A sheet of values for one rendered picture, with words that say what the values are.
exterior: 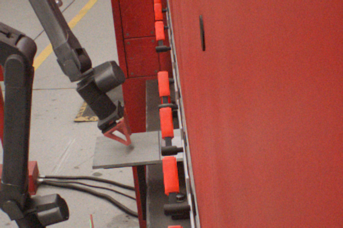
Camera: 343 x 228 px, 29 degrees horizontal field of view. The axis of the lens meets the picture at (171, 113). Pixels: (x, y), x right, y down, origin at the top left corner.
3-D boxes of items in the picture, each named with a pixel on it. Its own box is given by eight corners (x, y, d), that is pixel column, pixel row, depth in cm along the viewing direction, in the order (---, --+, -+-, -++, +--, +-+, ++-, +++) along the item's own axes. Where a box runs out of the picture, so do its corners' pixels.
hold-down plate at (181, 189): (168, 165, 195) (166, 156, 194) (185, 163, 195) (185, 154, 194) (171, 220, 167) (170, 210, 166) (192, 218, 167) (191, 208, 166)
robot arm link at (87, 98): (75, 80, 174) (71, 90, 170) (96, 68, 172) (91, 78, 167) (91, 99, 177) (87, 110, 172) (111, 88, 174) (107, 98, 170)
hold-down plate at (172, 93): (162, 87, 253) (161, 80, 252) (176, 86, 253) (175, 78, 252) (164, 119, 226) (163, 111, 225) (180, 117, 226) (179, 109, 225)
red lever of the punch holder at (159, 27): (153, 20, 177) (155, 51, 173) (168, 19, 177) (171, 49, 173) (153, 24, 179) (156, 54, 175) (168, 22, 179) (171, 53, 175)
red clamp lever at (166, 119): (157, 106, 122) (161, 154, 118) (178, 104, 122) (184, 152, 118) (157, 110, 124) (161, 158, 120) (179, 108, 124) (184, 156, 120)
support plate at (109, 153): (97, 139, 188) (96, 136, 188) (187, 131, 188) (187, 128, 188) (92, 169, 172) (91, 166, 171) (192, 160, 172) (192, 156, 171)
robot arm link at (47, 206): (8, 181, 160) (0, 203, 153) (51, 168, 158) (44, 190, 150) (30, 217, 166) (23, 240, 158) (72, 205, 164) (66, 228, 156)
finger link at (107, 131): (140, 130, 180) (119, 104, 177) (139, 141, 173) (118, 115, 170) (119, 142, 181) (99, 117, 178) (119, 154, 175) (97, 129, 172)
